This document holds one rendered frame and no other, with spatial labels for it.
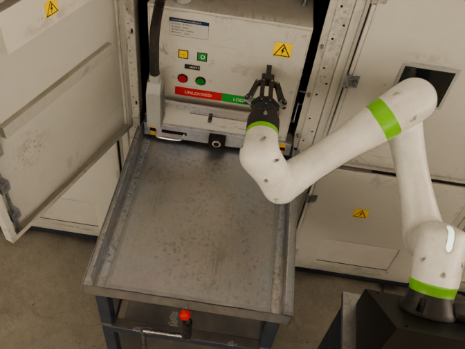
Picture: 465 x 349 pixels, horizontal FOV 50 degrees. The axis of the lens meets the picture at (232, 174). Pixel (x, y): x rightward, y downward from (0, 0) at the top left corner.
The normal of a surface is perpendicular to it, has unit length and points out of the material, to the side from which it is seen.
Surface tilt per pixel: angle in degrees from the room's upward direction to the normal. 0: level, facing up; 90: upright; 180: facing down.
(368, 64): 90
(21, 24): 90
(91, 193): 90
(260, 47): 90
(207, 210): 0
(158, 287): 0
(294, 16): 0
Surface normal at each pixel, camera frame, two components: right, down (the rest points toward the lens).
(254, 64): -0.11, 0.74
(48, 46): 0.88, 0.41
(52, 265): 0.10, -0.66
